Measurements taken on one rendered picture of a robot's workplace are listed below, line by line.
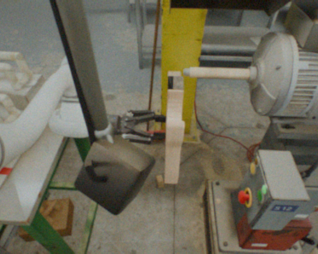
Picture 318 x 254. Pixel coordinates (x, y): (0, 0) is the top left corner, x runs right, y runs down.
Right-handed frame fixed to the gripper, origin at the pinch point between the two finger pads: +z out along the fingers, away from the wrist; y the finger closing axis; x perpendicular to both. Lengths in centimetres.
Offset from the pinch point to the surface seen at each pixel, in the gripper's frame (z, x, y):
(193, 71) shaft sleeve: 7.8, 20.2, -6.6
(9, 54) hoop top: -61, 12, -22
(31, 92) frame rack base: -54, 1, -13
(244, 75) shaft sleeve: 23.3, 19.6, -6.0
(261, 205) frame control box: 27.0, 3.7, 28.0
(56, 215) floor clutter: -70, -93, 7
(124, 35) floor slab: -73, -140, -288
